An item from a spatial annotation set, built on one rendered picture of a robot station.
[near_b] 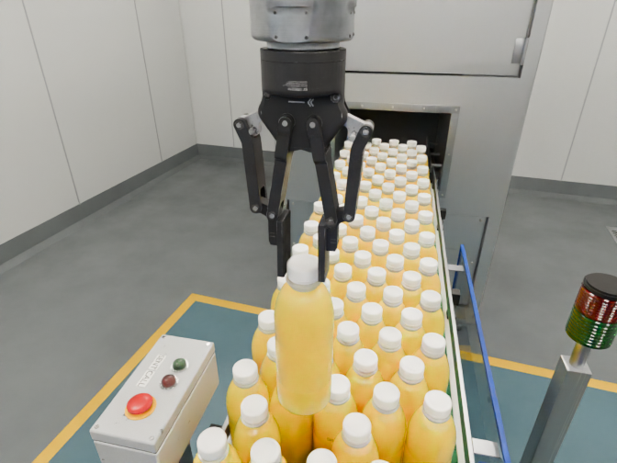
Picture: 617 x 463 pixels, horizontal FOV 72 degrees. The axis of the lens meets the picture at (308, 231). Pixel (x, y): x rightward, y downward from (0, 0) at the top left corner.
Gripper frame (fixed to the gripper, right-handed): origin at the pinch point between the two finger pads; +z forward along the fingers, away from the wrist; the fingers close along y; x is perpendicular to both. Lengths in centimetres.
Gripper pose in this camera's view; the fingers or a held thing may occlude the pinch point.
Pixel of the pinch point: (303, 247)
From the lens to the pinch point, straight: 46.2
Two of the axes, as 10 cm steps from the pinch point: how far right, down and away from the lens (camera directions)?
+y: 9.8, 1.0, -1.9
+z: 0.0, 8.8, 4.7
